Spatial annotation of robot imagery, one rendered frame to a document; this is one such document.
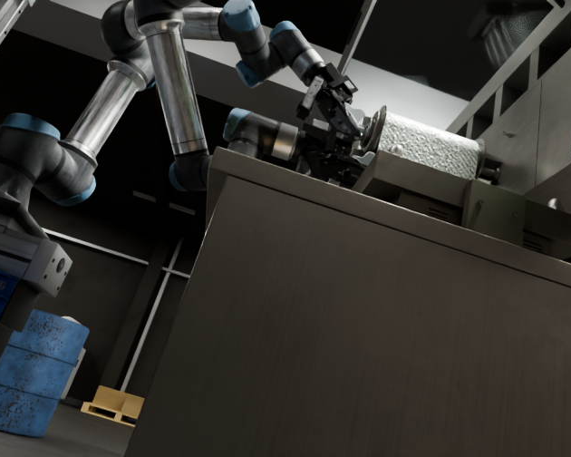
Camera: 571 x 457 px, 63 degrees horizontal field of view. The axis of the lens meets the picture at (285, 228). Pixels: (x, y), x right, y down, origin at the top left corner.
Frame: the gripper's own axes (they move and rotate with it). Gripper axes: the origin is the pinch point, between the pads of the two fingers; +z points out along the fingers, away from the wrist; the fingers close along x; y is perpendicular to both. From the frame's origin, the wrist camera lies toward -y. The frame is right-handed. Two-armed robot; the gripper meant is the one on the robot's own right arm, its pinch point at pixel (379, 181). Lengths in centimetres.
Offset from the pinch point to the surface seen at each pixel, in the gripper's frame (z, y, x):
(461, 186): 9.3, -7.9, -20.0
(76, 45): -203, 177, 234
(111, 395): -182, -72, 885
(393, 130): 0.6, 14.3, -0.3
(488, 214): 13.7, -12.9, -22.0
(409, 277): 0.5, -29.8, -25.9
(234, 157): -28.9, -20.1, -25.9
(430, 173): 3.4, -7.5, -20.0
